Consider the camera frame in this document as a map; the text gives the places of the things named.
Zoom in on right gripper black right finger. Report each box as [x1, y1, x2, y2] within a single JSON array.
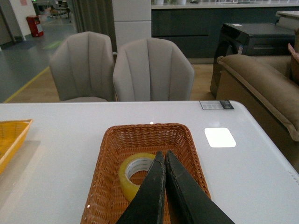
[[165, 150, 233, 224]]

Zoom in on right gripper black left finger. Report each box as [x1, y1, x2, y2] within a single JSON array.
[[117, 151, 166, 224]]

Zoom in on yellow clear tape roll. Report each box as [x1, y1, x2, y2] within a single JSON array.
[[118, 153, 155, 202]]

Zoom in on brown wicker basket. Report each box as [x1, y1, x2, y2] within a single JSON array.
[[81, 123, 210, 224]]

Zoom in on yellow woven basket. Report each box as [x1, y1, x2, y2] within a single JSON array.
[[0, 119, 33, 174]]

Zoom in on black white table label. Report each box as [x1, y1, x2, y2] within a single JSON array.
[[200, 100, 234, 110]]

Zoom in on grey chair right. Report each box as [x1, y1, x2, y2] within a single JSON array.
[[113, 38, 195, 102]]

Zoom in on grey chair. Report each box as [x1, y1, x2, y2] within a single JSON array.
[[113, 38, 195, 102], [49, 31, 116, 102]]

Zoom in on brown sofa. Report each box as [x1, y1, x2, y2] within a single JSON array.
[[216, 50, 299, 141]]

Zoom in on grey chair left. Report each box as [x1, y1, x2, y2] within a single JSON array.
[[49, 31, 116, 102]]

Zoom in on dark kitchen counter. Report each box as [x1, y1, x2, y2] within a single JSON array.
[[151, 0, 299, 63]]

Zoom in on grey curtain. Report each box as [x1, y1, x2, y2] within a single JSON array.
[[72, 0, 117, 52]]

